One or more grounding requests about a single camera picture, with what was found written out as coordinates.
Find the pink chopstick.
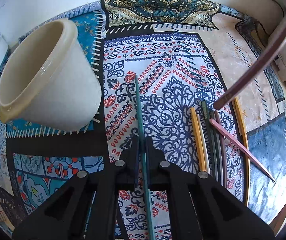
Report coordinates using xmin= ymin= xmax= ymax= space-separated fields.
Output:
xmin=209 ymin=119 xmax=276 ymax=183

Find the teal green chopstick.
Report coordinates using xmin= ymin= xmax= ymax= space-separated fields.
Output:
xmin=135 ymin=75 xmax=155 ymax=239

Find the orange yellow chopstick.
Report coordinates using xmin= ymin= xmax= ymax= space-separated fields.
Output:
xmin=233 ymin=98 xmax=250 ymax=206

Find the dark green chopstick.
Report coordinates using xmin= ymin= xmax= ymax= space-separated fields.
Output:
xmin=201 ymin=100 xmax=219 ymax=181

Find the maroon chopstick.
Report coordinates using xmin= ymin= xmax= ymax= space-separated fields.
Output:
xmin=213 ymin=20 xmax=286 ymax=110

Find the black chopstick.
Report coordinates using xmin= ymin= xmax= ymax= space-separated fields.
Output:
xmin=210 ymin=124 xmax=224 ymax=185

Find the patterned patchwork table mat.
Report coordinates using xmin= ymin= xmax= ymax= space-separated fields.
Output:
xmin=0 ymin=0 xmax=286 ymax=239

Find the cream ceramic utensil cup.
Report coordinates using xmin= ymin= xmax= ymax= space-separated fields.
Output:
xmin=0 ymin=18 xmax=102 ymax=132

